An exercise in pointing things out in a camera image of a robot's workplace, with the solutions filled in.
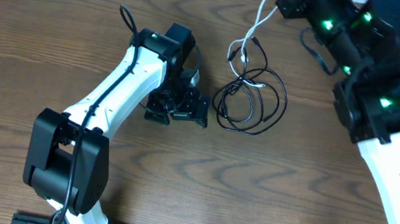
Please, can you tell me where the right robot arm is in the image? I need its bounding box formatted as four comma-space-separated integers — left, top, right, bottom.
276, 0, 400, 224

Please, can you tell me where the white USB cable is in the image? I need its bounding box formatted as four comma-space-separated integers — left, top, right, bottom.
216, 0, 281, 126

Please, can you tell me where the black braided USB cable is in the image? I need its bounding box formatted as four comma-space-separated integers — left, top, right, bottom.
208, 42, 291, 138

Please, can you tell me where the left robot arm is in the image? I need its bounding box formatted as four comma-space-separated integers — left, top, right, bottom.
22, 17, 209, 224

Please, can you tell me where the black cable with small plug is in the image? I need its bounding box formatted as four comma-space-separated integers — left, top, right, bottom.
207, 31, 299, 142

